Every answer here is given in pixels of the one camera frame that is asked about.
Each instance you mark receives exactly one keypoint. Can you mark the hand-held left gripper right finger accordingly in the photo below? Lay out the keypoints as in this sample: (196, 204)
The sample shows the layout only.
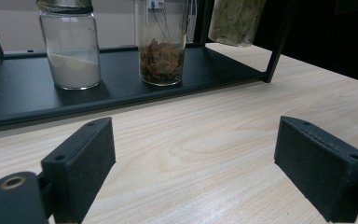
(317, 168)

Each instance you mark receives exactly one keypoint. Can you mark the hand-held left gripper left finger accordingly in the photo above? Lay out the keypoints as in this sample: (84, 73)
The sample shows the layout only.
(80, 168)

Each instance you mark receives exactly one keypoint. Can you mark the black two-tier metal rack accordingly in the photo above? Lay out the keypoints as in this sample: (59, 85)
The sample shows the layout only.
(121, 81)

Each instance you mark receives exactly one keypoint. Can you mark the metal-lid jar of white powder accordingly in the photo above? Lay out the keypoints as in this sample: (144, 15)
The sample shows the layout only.
(71, 68)

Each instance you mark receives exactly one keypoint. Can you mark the wooden-lid jar of brown spice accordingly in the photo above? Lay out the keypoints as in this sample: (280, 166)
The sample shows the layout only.
(161, 62)

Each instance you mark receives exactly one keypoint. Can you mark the tall wooden-lid jar of leaves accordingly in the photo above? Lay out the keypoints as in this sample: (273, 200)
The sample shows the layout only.
(234, 21)

